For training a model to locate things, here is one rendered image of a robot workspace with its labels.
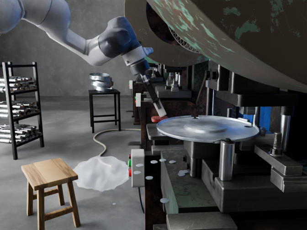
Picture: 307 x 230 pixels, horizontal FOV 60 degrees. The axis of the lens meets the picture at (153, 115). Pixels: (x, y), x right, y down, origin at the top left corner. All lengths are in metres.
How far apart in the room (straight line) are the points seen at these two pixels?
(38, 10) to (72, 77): 6.72
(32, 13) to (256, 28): 0.65
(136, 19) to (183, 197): 1.60
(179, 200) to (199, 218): 0.08
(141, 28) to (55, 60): 5.69
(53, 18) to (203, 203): 0.64
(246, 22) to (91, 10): 7.26
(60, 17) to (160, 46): 1.30
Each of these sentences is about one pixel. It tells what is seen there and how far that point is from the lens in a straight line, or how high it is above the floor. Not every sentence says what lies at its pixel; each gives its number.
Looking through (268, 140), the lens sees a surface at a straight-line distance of 0.79.
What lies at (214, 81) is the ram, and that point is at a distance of 0.75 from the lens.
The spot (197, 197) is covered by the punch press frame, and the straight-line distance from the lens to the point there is 0.69.
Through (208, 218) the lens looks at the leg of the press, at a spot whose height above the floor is 0.64.
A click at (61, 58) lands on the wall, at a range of 7.57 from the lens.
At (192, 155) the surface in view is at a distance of 0.76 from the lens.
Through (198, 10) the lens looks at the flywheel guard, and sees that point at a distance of 0.28.
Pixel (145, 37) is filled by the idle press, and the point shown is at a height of 1.14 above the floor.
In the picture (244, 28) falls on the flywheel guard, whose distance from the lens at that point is 0.29.
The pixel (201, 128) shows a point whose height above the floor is 0.79.
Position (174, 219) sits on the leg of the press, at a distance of 0.61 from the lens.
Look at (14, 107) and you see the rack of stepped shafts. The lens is 2.95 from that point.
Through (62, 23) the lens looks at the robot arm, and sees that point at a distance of 0.87.
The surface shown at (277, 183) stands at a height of 0.71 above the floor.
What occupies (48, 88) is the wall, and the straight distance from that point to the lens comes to 7.72.
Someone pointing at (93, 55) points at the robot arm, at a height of 0.99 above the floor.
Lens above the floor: 0.98
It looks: 12 degrees down
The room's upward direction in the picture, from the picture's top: straight up
